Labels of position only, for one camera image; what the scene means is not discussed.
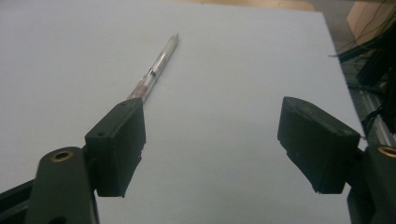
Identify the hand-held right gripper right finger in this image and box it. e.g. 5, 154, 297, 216
276, 96, 362, 195

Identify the black cable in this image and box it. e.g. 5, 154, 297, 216
362, 105, 384, 138

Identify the cardboard box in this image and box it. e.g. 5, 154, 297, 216
346, 0, 396, 45

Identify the black metal stand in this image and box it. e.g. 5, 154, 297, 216
337, 21, 396, 134

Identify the clear plastic pen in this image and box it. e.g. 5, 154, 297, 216
127, 33, 180, 104

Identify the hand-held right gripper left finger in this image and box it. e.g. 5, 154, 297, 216
84, 97, 147, 199

